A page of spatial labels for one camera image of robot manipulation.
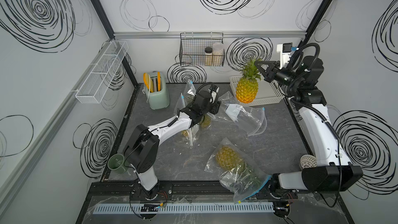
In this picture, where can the black wire basket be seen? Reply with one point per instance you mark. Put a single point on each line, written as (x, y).
(193, 44)

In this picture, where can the grey cable duct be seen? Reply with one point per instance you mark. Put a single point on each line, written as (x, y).
(184, 208)

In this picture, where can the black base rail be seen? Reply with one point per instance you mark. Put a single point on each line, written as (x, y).
(165, 189)

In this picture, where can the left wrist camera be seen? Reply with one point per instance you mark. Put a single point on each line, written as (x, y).
(213, 90)

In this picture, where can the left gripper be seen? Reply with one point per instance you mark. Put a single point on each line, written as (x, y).
(214, 107)

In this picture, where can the green cup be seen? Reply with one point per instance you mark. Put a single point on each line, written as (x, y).
(116, 163)

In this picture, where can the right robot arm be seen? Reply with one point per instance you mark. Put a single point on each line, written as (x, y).
(298, 72)

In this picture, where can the white plastic basket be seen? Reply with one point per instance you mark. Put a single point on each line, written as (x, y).
(267, 93)

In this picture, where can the white wire shelf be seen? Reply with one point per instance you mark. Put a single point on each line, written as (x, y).
(103, 72)

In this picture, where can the pineapple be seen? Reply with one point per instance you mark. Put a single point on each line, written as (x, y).
(247, 87)

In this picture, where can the yellow toast slice left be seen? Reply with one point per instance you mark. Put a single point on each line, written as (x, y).
(148, 81)

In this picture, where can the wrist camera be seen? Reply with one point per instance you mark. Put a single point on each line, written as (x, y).
(284, 50)
(213, 90)

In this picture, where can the mint green toaster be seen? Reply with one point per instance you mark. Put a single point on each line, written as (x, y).
(157, 100)

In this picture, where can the zip-top bag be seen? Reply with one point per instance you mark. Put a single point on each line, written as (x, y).
(236, 171)
(250, 120)
(190, 135)
(195, 110)

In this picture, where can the orange toast slice right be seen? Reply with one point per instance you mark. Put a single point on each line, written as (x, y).
(159, 84)

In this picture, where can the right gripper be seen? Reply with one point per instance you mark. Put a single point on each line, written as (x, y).
(272, 71)

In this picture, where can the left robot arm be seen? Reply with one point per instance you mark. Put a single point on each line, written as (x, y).
(141, 150)

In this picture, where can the white woven ball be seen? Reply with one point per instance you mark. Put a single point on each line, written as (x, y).
(308, 161)

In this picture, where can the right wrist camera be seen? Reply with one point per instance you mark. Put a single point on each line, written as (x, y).
(284, 50)

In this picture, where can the white lid jar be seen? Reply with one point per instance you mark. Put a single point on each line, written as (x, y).
(217, 54)

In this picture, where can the black lid spice jar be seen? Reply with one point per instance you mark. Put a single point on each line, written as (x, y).
(208, 56)

